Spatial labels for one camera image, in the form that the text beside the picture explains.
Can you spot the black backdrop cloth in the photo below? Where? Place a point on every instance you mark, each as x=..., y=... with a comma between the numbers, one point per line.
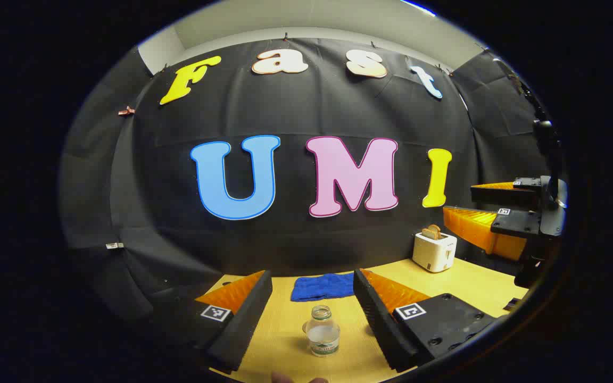
x=306, y=239

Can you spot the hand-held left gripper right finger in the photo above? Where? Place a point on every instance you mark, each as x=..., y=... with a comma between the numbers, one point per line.
x=378, y=314

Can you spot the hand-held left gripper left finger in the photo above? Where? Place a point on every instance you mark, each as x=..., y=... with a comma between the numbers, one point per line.
x=250, y=308

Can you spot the blue folded towel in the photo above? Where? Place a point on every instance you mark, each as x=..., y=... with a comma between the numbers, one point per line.
x=323, y=287

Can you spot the clear plastic water bottle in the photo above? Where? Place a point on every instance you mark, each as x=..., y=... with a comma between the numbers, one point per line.
x=323, y=335

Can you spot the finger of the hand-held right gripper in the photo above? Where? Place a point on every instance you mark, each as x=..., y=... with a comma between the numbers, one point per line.
x=508, y=195
x=516, y=223

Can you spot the white toaster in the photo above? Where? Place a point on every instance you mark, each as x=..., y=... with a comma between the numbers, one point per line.
x=433, y=252

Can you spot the red clip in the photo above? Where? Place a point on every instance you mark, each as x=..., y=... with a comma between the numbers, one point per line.
x=126, y=111

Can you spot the toasted bread slice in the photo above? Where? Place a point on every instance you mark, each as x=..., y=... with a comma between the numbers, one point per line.
x=428, y=233
x=436, y=231

